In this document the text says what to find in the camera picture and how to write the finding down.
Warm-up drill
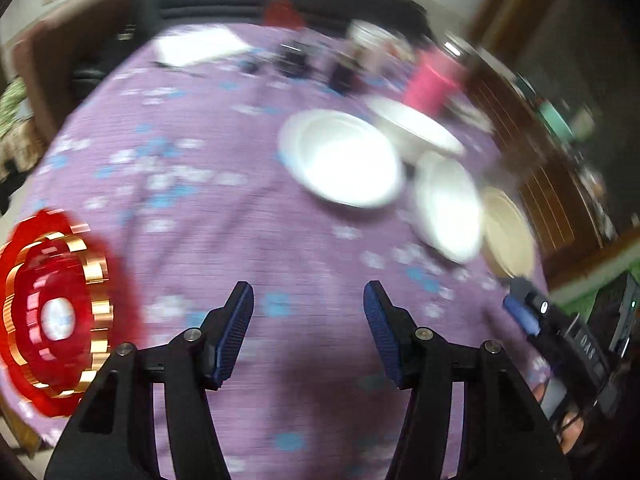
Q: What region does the white paper cup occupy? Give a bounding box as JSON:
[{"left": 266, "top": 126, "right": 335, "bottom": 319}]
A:
[{"left": 347, "top": 19, "right": 396, "bottom": 73}]

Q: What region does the red and gold tray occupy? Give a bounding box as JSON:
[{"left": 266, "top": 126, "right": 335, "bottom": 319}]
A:
[{"left": 0, "top": 208, "right": 143, "bottom": 418}]

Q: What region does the cream plate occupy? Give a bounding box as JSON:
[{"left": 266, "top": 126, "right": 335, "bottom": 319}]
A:
[{"left": 480, "top": 186, "right": 537, "bottom": 281}]

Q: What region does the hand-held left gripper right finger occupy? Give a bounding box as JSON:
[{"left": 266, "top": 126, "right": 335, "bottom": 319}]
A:
[{"left": 363, "top": 281, "right": 573, "bottom": 480}]

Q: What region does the dark glass jar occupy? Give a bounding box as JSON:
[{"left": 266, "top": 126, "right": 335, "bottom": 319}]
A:
[{"left": 327, "top": 42, "right": 363, "bottom": 93}]

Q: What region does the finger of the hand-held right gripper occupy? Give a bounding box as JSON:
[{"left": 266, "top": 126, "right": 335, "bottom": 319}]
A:
[{"left": 502, "top": 276, "right": 545, "bottom": 339}]

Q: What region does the black leather sofa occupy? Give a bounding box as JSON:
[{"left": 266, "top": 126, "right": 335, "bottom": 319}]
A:
[{"left": 70, "top": 0, "right": 436, "bottom": 101}]

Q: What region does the person's right hand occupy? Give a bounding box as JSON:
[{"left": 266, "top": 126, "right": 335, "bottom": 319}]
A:
[{"left": 532, "top": 379, "right": 590, "bottom": 457}]

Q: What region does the large white bowl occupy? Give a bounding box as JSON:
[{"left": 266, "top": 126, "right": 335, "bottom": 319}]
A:
[{"left": 277, "top": 109, "right": 406, "bottom": 209}]

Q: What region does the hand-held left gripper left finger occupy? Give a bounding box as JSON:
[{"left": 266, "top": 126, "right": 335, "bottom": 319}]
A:
[{"left": 44, "top": 281, "right": 254, "bottom": 480}]

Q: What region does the white notebook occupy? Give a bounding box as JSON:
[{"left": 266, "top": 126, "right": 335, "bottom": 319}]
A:
[{"left": 152, "top": 27, "right": 253, "bottom": 67}]

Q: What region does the red bag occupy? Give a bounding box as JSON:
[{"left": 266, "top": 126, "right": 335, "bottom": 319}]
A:
[{"left": 262, "top": 0, "right": 306, "bottom": 28}]

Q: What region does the green patterned cloth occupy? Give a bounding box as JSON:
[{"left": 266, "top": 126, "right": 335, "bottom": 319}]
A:
[{"left": 0, "top": 77, "right": 36, "bottom": 181}]

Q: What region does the small white bowl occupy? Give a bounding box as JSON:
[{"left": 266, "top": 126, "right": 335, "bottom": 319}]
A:
[{"left": 414, "top": 150, "right": 485, "bottom": 266}]

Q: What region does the purple floral tablecloth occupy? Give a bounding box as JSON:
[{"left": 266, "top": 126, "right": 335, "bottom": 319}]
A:
[{"left": 0, "top": 22, "right": 551, "bottom": 480}]

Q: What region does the brown armchair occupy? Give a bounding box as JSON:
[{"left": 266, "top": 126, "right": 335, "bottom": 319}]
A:
[{"left": 12, "top": 0, "right": 138, "bottom": 133}]

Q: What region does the teal container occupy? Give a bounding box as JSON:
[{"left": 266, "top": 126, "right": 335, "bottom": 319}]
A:
[{"left": 537, "top": 100, "right": 576, "bottom": 138}]

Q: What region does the brown wooden furniture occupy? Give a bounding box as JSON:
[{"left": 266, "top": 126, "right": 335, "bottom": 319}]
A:
[{"left": 450, "top": 35, "right": 618, "bottom": 261}]

